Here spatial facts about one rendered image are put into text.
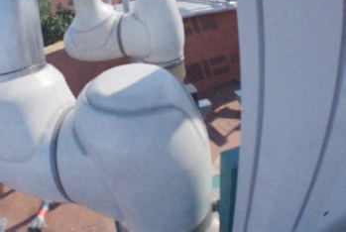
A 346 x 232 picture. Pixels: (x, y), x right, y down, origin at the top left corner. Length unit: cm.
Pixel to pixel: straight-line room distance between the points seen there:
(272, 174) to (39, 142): 28
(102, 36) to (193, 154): 36
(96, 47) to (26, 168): 33
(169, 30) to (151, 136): 32
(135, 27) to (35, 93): 28
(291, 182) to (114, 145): 16
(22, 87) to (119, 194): 18
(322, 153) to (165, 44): 42
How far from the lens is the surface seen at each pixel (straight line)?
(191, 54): 219
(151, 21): 53
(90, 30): 56
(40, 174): 35
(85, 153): 29
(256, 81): 16
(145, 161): 25
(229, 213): 31
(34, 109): 34
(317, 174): 21
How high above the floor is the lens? 110
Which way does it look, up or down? 28 degrees down
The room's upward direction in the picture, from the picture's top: 8 degrees counter-clockwise
